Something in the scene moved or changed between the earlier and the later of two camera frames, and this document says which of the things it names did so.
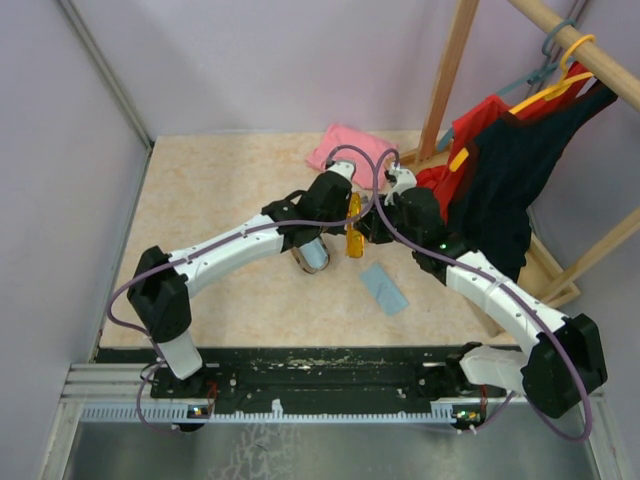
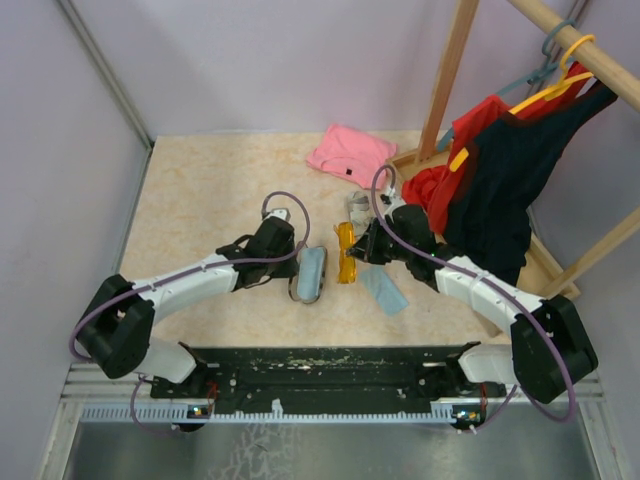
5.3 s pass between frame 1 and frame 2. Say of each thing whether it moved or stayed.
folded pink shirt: stayed
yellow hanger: stayed
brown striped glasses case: moved
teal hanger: stayed
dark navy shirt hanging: stayed
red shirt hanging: stayed
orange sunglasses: moved
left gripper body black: moved
